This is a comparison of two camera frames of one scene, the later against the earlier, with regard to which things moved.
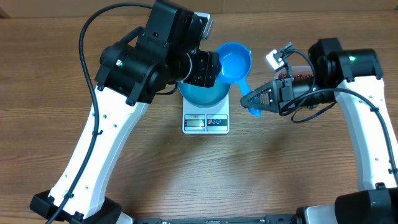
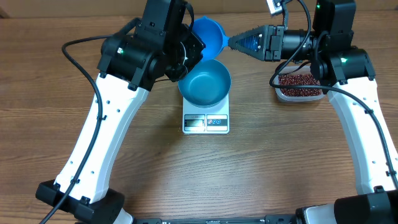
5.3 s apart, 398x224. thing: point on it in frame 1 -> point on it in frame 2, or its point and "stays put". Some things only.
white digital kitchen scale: (212, 120) stays put
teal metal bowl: (205, 97) stays put
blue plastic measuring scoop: (236, 60) -> (212, 34)
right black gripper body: (286, 93) -> (277, 37)
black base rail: (270, 219) stays put
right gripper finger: (265, 95) -> (261, 30)
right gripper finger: (265, 102) -> (259, 54)
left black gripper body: (203, 70) -> (185, 54)
